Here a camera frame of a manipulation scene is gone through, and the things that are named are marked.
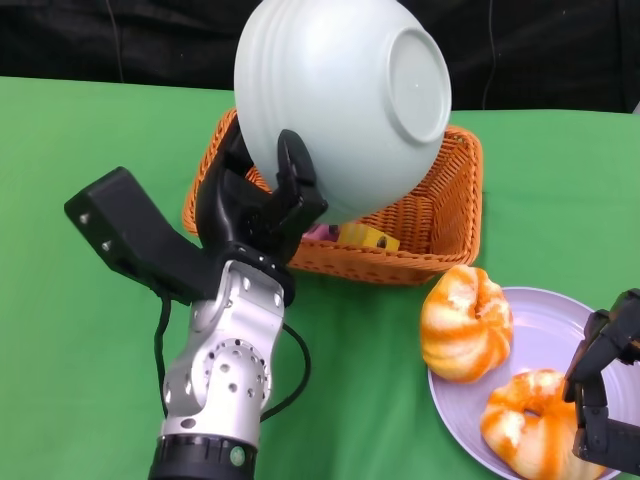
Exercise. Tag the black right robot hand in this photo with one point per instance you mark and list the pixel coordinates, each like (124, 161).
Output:
(600, 350)

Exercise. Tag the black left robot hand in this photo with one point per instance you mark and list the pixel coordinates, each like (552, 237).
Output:
(240, 220)

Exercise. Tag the bright pink cake slice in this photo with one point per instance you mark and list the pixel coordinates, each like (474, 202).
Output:
(320, 232)

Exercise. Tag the yellow cake slice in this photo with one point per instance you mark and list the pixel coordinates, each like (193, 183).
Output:
(370, 237)

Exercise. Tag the orange striped round bread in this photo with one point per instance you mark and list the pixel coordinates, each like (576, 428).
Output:
(465, 325)

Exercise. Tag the pale green bowl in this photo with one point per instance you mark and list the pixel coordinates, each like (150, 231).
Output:
(340, 100)

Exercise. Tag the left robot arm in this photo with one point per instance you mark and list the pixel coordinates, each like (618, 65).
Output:
(225, 370)

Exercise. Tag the lilac round plate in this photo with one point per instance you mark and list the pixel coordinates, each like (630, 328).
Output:
(545, 330)

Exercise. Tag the orange wicker basket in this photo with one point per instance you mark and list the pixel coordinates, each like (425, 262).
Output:
(450, 200)

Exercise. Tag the green tablecloth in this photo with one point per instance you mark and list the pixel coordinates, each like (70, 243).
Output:
(90, 165)

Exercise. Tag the black backdrop cloth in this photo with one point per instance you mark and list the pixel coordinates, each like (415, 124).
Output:
(125, 40)

